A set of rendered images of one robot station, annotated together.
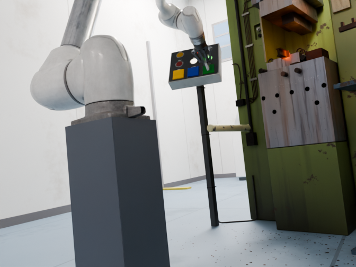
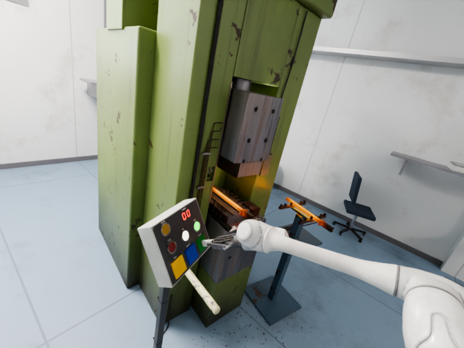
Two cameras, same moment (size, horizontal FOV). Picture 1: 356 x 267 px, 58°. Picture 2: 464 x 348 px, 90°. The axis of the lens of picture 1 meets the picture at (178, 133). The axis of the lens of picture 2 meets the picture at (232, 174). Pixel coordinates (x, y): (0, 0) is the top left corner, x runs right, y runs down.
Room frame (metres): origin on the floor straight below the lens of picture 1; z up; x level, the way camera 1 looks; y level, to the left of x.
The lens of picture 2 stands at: (1.87, 0.74, 1.79)
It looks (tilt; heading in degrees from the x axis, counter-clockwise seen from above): 21 degrees down; 273
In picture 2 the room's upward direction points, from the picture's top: 12 degrees clockwise
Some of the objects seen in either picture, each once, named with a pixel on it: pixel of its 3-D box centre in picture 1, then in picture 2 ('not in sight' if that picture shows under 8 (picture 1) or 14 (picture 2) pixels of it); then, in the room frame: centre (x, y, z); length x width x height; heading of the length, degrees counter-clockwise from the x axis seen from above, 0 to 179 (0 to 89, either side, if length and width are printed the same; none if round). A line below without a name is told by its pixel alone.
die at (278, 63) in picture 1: (296, 67); (219, 202); (1.99, -0.79, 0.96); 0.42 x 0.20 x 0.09; 138
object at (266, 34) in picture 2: not in sight; (242, 38); (2.07, -0.92, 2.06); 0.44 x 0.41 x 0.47; 138
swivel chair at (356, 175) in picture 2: not in sight; (358, 206); (0.06, -2.59, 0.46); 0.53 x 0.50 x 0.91; 148
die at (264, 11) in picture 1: (289, 12); (229, 157); (1.99, -0.79, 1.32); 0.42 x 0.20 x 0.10; 138
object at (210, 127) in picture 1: (230, 127); (196, 283); (2.00, -0.33, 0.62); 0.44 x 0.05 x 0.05; 138
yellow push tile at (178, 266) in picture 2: (178, 74); (178, 266); (2.06, -0.04, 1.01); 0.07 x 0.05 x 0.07; 73
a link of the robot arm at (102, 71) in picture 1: (104, 71); not in sight; (1.00, 0.21, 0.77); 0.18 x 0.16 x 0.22; 61
